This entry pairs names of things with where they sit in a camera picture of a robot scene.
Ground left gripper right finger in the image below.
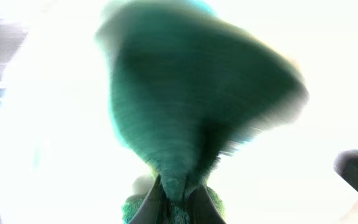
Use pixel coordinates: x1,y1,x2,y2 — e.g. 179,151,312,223
190,185,226,224

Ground green yellow sponge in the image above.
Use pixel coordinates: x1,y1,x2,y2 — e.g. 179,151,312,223
95,1,309,223

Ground white plate top blue stain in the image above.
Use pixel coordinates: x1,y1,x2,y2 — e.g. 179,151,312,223
0,0,358,223

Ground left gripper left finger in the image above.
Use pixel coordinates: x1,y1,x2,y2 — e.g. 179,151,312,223
128,176,167,224

